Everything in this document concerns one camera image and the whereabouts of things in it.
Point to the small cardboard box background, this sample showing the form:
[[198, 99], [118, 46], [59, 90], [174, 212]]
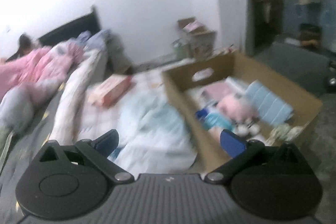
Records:
[[195, 41]]

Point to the large brown cardboard box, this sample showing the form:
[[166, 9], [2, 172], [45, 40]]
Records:
[[184, 86]]

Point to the red tissue pack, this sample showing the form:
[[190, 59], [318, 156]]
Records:
[[108, 92]]

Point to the person with dark hair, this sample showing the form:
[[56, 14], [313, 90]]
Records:
[[25, 45]]

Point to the blue checked towel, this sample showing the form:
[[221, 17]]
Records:
[[271, 108]]

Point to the green scrunchie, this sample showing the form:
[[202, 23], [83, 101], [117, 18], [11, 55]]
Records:
[[285, 132]]

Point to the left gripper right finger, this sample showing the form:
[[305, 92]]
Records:
[[240, 151]]

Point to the white plastic bag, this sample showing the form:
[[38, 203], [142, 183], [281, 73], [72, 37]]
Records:
[[153, 136]]

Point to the black headboard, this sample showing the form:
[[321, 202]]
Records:
[[88, 22]]

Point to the white striped rolled blanket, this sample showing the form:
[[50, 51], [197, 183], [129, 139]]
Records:
[[91, 69]]

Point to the blue white wipes pack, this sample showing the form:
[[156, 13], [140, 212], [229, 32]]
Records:
[[210, 117]]

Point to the grey bed sheet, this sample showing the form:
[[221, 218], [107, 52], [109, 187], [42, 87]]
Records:
[[23, 148]]

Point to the pink plush toy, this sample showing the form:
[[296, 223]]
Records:
[[242, 113]]

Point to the blue grey clothes pile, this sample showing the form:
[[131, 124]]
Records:
[[98, 41]]

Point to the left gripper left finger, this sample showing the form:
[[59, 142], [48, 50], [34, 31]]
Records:
[[96, 152]]

